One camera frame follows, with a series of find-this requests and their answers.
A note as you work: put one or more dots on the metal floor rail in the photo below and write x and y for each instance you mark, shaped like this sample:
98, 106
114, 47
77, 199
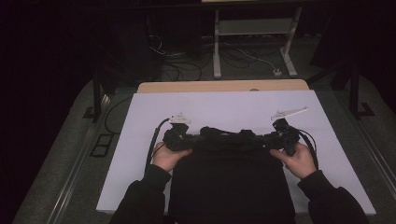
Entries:
381, 158
77, 168

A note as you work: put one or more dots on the wooden table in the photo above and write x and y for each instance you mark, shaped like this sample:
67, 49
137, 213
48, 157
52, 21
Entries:
174, 86

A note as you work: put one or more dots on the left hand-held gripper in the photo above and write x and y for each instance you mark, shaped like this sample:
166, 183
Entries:
176, 138

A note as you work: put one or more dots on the white power plug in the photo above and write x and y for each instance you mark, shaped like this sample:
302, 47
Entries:
277, 72

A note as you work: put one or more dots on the grey metal stand frame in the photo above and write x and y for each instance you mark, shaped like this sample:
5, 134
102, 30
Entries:
217, 46

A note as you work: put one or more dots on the white board table cover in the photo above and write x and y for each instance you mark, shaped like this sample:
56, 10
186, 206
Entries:
218, 105

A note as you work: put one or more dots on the person's left hand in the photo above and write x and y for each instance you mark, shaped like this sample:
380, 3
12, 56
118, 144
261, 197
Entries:
166, 158

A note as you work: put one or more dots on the black tank top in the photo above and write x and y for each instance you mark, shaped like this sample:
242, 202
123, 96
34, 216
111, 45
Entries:
230, 180

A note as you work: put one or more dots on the black metal stand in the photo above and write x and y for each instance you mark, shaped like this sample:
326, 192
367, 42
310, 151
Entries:
355, 93
96, 93

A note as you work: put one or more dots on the person's right hand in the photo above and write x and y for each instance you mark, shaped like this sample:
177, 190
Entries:
300, 163

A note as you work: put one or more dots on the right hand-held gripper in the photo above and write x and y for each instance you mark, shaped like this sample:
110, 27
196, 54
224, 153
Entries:
288, 138

